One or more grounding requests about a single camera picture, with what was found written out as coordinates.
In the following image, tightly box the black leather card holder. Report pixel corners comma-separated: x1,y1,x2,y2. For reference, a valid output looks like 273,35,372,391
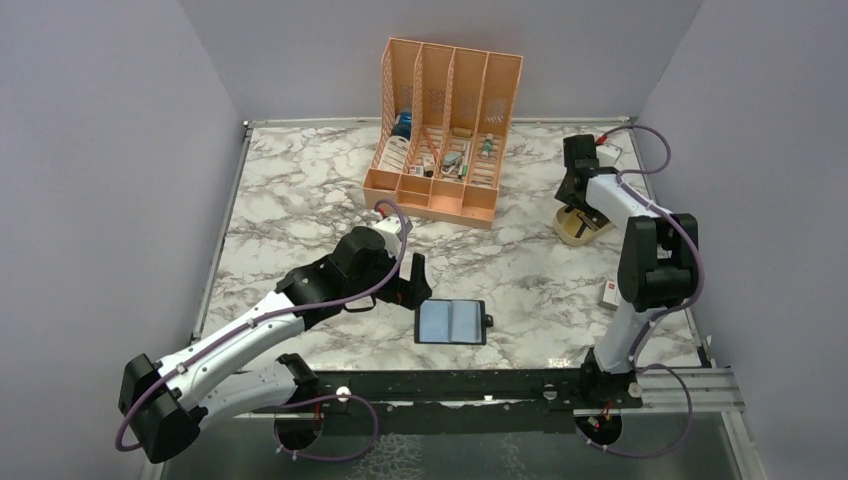
414,299,494,345

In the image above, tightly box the black credit card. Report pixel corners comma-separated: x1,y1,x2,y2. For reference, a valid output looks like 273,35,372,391
574,210,600,242

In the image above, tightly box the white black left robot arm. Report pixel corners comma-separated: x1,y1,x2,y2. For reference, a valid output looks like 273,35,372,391
114,216,432,463

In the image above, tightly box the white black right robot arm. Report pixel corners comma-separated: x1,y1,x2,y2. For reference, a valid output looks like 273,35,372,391
555,134,701,407

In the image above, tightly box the white label card pack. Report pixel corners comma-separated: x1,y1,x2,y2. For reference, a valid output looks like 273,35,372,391
377,135,410,173

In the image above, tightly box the beige oval tray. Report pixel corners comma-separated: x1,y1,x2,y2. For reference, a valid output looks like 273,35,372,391
552,205,615,247

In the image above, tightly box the green white marker pen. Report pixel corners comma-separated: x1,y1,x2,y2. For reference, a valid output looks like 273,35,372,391
480,133,494,159

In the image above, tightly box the blue tape roll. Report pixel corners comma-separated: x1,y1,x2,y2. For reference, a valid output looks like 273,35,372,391
391,109,412,140

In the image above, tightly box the small white red box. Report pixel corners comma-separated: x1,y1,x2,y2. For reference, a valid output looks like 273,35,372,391
598,279,622,310

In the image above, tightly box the orange plastic desk organizer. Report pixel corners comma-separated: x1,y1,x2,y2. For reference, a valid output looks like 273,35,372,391
363,38,524,229

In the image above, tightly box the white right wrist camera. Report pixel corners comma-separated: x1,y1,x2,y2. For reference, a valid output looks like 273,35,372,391
596,143,623,167

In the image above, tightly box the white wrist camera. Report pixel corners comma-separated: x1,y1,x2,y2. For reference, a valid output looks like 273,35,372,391
596,143,623,167
370,216,402,258

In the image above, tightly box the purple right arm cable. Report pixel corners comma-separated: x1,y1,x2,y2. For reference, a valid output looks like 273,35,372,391
574,124,706,460

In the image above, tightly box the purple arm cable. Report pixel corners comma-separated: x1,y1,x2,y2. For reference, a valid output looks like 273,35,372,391
574,124,706,460
115,199,409,464

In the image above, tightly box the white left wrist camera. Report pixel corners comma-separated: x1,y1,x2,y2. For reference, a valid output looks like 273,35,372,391
370,216,402,258

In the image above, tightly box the black metal base rail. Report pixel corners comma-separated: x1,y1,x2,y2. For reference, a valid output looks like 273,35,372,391
261,368,643,439

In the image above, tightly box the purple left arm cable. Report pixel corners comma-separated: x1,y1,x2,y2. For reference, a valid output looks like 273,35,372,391
115,199,409,464

